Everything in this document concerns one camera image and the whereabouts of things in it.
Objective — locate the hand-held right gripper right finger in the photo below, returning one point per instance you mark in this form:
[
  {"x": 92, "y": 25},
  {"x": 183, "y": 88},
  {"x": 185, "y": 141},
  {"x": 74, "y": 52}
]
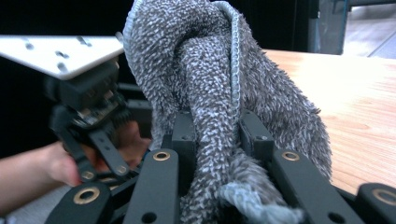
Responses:
[{"x": 257, "y": 137}]

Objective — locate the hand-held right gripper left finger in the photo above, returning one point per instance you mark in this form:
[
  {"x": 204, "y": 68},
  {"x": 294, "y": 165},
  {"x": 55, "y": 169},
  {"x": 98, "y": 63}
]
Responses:
[{"x": 183, "y": 137}]

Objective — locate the grey terry towel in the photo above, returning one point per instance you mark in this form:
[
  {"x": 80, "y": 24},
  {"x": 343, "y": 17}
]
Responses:
[{"x": 211, "y": 77}]

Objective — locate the dark curtain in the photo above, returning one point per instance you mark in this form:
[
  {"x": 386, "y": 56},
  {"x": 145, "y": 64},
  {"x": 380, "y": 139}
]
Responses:
[{"x": 25, "y": 15}]

